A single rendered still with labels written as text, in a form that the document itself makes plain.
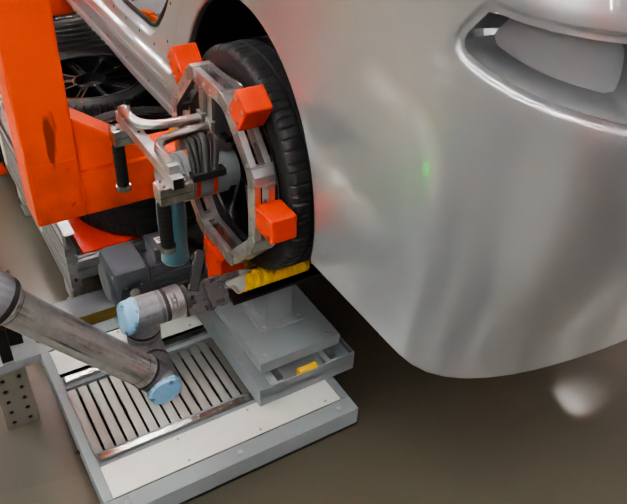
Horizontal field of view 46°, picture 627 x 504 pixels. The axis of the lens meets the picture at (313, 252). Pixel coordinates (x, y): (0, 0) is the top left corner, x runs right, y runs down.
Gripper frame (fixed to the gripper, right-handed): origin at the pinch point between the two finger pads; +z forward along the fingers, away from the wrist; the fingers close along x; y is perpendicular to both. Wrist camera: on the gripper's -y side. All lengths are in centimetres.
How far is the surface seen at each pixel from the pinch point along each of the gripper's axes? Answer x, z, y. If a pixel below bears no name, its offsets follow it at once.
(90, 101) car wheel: -116, 1, -98
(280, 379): -31.2, 10.0, 34.9
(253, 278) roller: -12.7, 5.9, 2.3
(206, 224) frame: -20.8, 0.3, -18.4
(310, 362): -36, 24, 34
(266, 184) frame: 25.3, 3.4, -17.2
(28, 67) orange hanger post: -16, -36, -75
